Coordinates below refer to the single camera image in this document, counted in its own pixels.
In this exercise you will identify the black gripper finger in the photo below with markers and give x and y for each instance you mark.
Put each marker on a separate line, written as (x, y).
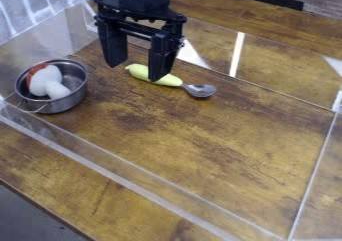
(114, 42)
(162, 54)

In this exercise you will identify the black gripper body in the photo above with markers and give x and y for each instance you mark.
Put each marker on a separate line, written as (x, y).
(142, 17)

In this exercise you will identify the small silver pot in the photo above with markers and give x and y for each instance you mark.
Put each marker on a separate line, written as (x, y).
(75, 75)

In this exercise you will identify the spoon with green handle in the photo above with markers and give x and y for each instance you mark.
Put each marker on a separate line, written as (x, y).
(199, 91)

